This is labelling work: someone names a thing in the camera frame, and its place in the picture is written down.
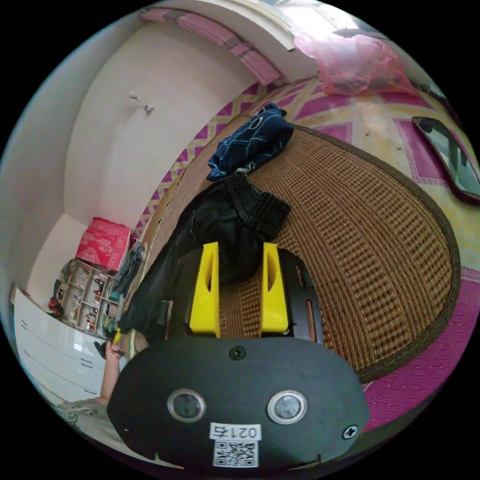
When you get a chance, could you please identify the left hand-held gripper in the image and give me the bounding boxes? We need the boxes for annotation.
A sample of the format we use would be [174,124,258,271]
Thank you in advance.
[93,328,127,358]

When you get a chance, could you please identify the navy garment with light print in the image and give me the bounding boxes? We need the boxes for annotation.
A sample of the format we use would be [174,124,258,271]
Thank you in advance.
[206,103,295,183]

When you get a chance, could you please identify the pile of clothes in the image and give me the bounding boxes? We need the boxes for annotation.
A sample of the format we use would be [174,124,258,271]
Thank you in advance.
[112,239,147,298]

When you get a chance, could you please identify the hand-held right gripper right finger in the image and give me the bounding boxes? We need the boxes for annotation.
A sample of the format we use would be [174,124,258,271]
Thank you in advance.
[259,242,289,337]

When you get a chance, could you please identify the open shelf with small items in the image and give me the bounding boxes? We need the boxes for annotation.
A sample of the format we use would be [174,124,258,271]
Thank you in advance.
[48,258,121,335]

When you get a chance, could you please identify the mirror with dark frame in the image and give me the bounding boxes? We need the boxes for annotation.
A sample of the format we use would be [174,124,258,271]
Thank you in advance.
[411,116,480,206]

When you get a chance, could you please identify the dark blue jeans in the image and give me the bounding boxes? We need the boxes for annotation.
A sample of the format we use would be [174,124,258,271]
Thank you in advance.
[118,173,293,344]

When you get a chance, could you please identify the white cupboard with drawers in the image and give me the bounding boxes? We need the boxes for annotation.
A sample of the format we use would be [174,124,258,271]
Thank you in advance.
[13,288,129,404]

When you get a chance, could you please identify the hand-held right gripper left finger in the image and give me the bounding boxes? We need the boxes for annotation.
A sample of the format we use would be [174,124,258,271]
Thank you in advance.
[189,241,221,338]

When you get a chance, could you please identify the bed with woven mat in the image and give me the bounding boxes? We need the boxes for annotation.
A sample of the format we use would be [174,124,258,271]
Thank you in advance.
[129,76,479,432]

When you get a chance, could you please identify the person's left forearm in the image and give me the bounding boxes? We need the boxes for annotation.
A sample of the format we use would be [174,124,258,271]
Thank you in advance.
[98,359,121,407]

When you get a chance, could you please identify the pink plastic bag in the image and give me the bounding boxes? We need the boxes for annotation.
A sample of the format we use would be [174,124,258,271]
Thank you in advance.
[294,33,418,97]

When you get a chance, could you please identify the red printed carton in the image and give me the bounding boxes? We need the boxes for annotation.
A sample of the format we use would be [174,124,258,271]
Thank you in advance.
[74,216,132,272]

